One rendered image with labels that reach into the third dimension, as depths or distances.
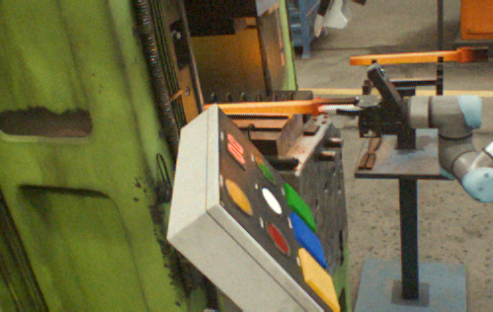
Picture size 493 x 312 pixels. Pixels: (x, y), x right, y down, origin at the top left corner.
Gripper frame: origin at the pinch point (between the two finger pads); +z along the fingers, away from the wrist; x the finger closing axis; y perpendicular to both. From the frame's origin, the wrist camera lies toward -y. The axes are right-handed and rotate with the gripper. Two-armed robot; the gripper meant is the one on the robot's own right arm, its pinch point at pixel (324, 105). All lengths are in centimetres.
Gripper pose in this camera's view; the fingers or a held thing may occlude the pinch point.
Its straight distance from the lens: 138.3
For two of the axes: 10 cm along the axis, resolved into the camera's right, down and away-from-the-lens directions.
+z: -9.1, -0.3, 4.1
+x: 3.7, -4.7, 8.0
